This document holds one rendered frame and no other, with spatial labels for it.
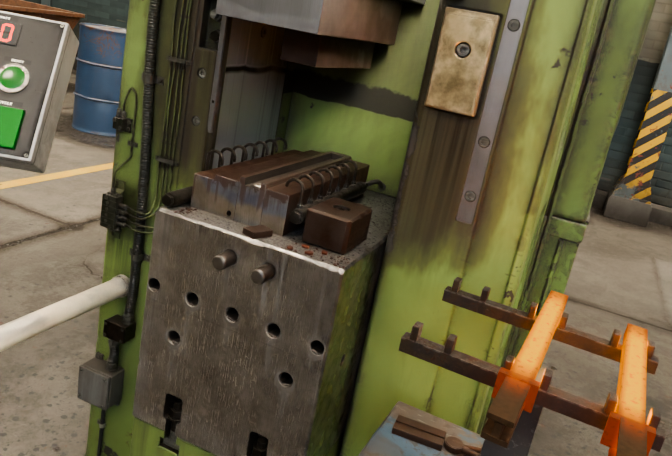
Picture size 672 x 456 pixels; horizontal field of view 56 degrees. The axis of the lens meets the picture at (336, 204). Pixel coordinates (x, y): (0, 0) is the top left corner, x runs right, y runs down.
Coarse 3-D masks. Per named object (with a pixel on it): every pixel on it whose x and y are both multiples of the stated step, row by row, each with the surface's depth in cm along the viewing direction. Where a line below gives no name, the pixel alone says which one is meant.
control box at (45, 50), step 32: (32, 32) 119; (64, 32) 120; (0, 64) 117; (32, 64) 118; (64, 64) 122; (0, 96) 116; (32, 96) 117; (64, 96) 125; (32, 128) 115; (0, 160) 116; (32, 160) 115
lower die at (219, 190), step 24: (216, 168) 125; (240, 168) 125; (264, 168) 128; (312, 168) 132; (360, 168) 145; (192, 192) 120; (216, 192) 118; (240, 192) 116; (264, 192) 114; (288, 192) 114; (240, 216) 117; (264, 216) 115; (288, 216) 114
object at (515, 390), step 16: (544, 304) 97; (560, 304) 98; (544, 320) 91; (528, 336) 84; (544, 336) 85; (528, 352) 80; (544, 352) 81; (512, 368) 75; (528, 368) 76; (496, 384) 73; (512, 384) 70; (528, 384) 71; (496, 400) 67; (512, 400) 67; (528, 400) 71; (496, 416) 64; (512, 416) 64; (496, 432) 64; (512, 432) 66
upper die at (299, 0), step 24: (240, 0) 109; (264, 0) 107; (288, 0) 106; (312, 0) 104; (336, 0) 108; (360, 0) 117; (384, 0) 129; (288, 24) 106; (312, 24) 105; (336, 24) 110; (360, 24) 121; (384, 24) 133
